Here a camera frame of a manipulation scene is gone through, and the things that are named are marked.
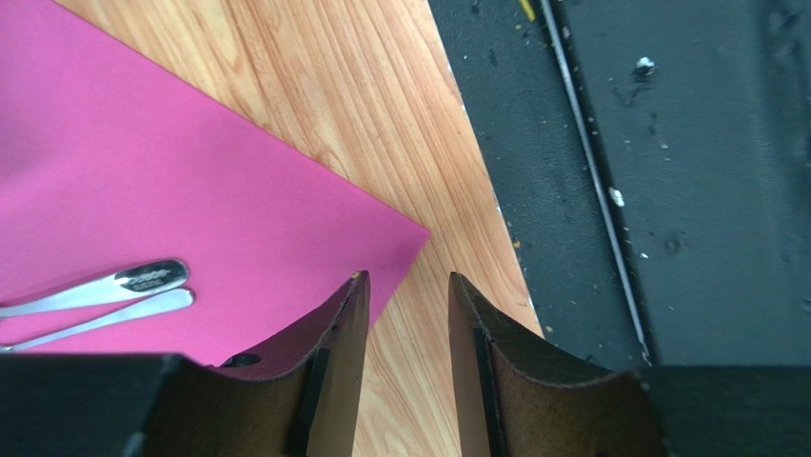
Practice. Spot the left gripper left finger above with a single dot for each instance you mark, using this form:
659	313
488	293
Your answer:
294	394

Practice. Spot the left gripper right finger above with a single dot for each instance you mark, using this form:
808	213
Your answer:
518	395

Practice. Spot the silver fork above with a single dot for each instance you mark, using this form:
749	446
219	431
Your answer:
161	303

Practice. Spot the silver spoon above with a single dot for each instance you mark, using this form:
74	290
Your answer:
129	284

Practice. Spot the magenta paper napkin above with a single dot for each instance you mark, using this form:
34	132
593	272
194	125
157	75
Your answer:
109	161

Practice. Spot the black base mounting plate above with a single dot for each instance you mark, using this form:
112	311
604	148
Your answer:
651	160

